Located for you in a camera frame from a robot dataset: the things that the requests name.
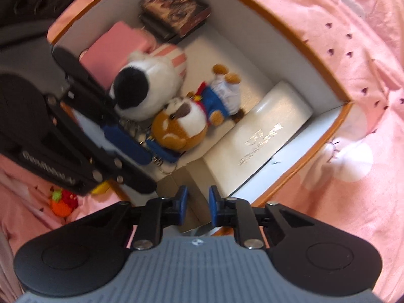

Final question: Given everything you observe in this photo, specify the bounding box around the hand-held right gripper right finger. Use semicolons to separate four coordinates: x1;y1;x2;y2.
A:
208;186;316;250

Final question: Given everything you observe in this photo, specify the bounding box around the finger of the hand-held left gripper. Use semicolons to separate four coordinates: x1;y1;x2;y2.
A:
91;151;157;195
52;47;153;165

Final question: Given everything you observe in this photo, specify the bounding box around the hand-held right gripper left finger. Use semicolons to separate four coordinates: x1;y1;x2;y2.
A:
80;186;190;250

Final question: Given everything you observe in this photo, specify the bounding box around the small brown cardboard box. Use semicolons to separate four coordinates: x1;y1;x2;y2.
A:
156;159;215;234

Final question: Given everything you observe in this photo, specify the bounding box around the brown dog plush blue outfit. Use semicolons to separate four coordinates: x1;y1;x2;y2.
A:
147;64;243;164

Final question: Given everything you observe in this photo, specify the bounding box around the white plush with striped hat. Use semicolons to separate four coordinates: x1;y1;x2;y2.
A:
109;42;189;121

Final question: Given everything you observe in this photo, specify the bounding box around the white glossy box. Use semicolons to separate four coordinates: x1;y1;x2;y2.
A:
202;80;314;198

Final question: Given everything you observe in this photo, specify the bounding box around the small pink box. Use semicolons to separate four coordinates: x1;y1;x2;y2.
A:
79;21;155;86

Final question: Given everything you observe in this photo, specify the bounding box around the dark photo card box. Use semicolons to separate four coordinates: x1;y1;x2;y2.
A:
139;13;184;45
139;0;212;38

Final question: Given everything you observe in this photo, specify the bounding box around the orange cardboard box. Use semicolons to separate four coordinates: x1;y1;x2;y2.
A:
47;0;354;237

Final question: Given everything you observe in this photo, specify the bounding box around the yellow toy camera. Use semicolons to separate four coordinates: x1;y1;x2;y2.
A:
91;181;111;195

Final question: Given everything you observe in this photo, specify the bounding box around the crochet fruit keychain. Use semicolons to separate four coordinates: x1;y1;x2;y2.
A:
50;189;79;218

